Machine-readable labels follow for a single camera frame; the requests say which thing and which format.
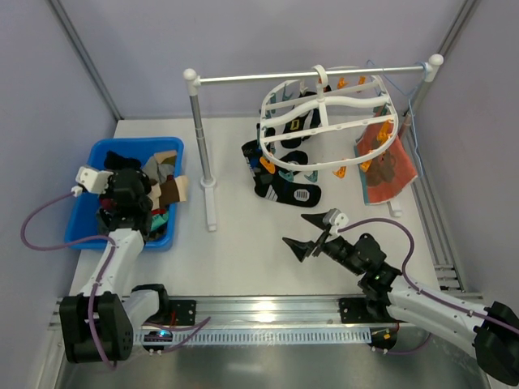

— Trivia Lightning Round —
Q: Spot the grey striped sock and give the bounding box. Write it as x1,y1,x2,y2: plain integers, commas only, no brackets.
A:
142,156,174,184

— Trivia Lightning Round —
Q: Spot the beige brown striped sock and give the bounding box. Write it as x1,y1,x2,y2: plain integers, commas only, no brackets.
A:
148,175,189,210

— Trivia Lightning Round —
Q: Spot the black blue sport sock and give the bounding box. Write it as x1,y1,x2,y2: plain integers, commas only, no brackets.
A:
241,140,278,202
265,178,322,207

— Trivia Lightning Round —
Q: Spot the navy christmas sock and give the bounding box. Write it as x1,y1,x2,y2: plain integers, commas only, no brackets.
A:
276,150,308,175
281,109,321,149

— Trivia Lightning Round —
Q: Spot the white oval clip hanger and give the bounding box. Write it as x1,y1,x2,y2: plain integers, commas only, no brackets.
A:
256,79,392,170

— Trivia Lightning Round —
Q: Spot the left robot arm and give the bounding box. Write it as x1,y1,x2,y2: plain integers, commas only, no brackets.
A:
59,165,169,368

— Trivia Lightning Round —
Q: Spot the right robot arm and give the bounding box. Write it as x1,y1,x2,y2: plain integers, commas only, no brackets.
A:
283,208,518,387

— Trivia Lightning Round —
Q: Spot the pile of socks in bin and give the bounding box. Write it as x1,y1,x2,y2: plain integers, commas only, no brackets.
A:
96,150,188,243

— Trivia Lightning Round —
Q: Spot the orange bear towel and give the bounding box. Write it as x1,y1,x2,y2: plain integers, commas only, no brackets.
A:
359,137,418,205

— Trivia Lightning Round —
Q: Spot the white drying rack stand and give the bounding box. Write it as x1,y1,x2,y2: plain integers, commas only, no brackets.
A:
183,53,444,232

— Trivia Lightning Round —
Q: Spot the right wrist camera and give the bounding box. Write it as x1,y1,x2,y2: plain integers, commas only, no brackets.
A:
323,208,350,239

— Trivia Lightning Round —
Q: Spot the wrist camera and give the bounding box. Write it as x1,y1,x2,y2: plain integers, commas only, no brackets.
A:
71,165,113,198
323,208,350,239

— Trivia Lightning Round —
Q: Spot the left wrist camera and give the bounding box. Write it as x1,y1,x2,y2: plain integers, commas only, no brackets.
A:
71,165,113,198

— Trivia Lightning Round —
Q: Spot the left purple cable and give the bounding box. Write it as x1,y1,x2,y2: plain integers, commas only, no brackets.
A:
20,190,118,372

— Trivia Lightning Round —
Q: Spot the purple cable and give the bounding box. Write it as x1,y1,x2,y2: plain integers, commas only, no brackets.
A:
338,218,519,337
20,190,118,372

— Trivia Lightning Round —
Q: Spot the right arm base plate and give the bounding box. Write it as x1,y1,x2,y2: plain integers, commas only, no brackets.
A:
338,297,399,324

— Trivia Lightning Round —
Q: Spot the aluminium rail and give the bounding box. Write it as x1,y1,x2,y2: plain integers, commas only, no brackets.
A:
47,295,494,331

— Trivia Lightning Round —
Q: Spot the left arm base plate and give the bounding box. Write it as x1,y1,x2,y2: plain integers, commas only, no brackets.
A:
161,299,197,327

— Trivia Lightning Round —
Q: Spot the blue wire hanger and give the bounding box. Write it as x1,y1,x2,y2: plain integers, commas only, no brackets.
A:
382,71,428,177

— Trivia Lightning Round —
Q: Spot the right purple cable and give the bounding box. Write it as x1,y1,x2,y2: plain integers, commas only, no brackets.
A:
338,218,519,337

